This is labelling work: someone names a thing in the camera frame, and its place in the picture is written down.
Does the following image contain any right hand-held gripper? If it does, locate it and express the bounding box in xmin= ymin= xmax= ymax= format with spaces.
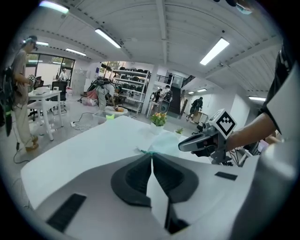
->
xmin=178 ymin=108 xmax=237 ymax=165

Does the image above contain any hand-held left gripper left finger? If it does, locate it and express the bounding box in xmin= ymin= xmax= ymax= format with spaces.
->
xmin=35 ymin=153 xmax=169 ymax=236

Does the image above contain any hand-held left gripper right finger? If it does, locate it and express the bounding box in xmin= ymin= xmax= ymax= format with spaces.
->
xmin=152 ymin=152 xmax=261 ymax=235

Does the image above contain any clear plastic pouch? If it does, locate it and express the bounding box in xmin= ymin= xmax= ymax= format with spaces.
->
xmin=136 ymin=131 xmax=181 ymax=157

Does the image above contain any person's right forearm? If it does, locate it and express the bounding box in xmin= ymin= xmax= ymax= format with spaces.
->
xmin=226 ymin=110 xmax=278 ymax=150

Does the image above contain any orange flower potted plant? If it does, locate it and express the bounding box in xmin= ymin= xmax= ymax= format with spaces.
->
xmin=150 ymin=112 xmax=168 ymax=135

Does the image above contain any black staircase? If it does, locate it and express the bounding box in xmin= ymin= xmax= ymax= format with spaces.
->
xmin=168 ymin=75 xmax=195 ymax=115

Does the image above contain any clear floor bin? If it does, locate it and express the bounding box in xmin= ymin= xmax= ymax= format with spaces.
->
xmin=92 ymin=110 xmax=115 ymax=125

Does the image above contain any white rack of black chairs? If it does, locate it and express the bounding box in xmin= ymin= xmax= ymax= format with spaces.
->
xmin=111 ymin=67 xmax=150 ymax=115

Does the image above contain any ceiling light bar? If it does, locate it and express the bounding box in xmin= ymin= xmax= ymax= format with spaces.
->
xmin=199 ymin=37 xmax=230 ymax=66
xmin=38 ymin=0 xmax=70 ymax=14
xmin=65 ymin=47 xmax=87 ymax=57
xmin=94 ymin=27 xmax=122 ymax=49

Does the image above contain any person's black clothing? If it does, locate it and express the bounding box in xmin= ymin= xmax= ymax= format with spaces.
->
xmin=259 ymin=44 xmax=300 ymax=141

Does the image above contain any white desk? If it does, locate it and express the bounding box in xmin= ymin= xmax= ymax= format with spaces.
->
xmin=27 ymin=90 xmax=64 ymax=142

